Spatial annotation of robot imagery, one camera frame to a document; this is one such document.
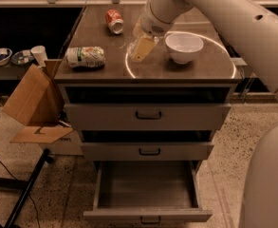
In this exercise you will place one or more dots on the blue plate with wrapper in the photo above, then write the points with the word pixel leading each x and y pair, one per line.
pixel 22 58

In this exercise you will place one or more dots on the black stand leg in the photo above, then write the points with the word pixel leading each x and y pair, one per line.
pixel 25 187

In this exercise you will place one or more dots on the open cardboard box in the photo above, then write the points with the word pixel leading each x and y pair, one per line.
pixel 37 104

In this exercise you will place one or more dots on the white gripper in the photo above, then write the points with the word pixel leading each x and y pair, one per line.
pixel 152 23

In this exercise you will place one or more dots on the top grey drawer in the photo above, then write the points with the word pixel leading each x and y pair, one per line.
pixel 144 117

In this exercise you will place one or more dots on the bottom grey drawer open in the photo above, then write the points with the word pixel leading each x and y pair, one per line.
pixel 147 192

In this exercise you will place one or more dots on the green white crushed can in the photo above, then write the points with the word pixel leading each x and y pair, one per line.
pixel 85 57

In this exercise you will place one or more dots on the white ceramic bowl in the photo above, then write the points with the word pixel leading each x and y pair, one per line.
pixel 183 47

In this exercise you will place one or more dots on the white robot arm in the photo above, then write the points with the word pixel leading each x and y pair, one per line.
pixel 253 32

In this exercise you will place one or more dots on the middle grey drawer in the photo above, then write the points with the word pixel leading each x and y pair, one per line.
pixel 144 151

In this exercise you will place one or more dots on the clear plastic water bottle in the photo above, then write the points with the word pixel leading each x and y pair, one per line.
pixel 139 49

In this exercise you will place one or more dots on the white paper cup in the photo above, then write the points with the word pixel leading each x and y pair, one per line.
pixel 39 53

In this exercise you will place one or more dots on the grey drawer cabinet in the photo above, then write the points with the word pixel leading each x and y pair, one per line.
pixel 209 79

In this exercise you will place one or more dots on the red crushed soda can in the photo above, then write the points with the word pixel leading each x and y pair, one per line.
pixel 114 21

